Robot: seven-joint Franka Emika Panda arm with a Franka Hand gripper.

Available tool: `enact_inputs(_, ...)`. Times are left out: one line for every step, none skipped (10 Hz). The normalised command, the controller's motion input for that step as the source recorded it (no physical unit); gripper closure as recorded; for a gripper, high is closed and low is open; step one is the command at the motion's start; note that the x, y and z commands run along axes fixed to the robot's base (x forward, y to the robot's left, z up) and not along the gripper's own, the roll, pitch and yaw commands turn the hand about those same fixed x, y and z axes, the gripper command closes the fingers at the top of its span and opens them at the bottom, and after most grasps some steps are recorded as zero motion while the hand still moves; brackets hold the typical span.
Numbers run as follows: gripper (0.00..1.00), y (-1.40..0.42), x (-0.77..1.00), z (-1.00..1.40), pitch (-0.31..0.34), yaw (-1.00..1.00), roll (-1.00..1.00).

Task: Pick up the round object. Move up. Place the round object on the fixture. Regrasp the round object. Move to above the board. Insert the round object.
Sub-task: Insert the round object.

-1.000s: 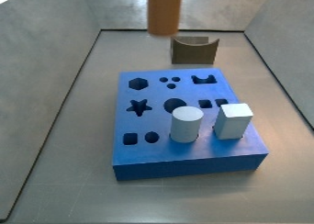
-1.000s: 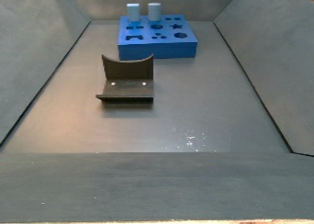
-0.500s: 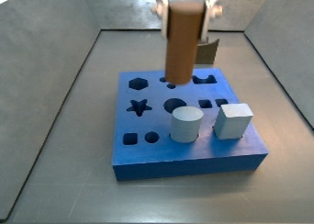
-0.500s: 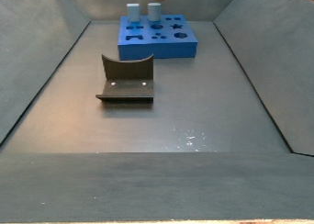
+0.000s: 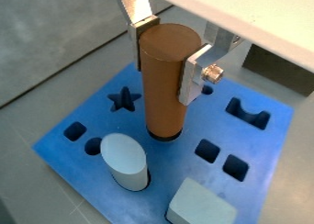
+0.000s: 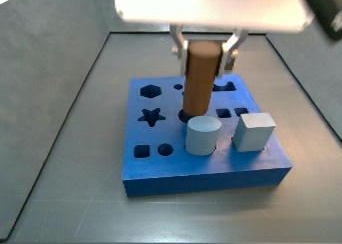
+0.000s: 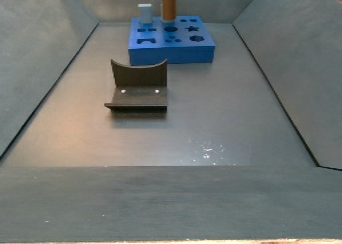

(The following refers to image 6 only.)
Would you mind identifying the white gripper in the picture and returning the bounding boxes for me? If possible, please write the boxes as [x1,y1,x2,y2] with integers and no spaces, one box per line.
[114,0,314,77]

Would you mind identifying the brown round cylinder peg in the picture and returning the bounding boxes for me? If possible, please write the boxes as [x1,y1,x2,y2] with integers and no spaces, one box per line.
[183,40,221,116]

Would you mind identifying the blue shape sorter board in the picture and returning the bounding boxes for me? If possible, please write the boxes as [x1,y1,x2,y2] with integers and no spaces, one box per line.
[122,74,293,197]

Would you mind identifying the light blue cylinder peg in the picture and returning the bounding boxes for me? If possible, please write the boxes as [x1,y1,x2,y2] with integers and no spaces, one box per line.
[186,116,222,156]

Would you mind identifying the light blue square peg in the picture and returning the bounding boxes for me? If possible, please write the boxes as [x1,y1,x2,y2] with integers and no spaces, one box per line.
[233,113,277,152]

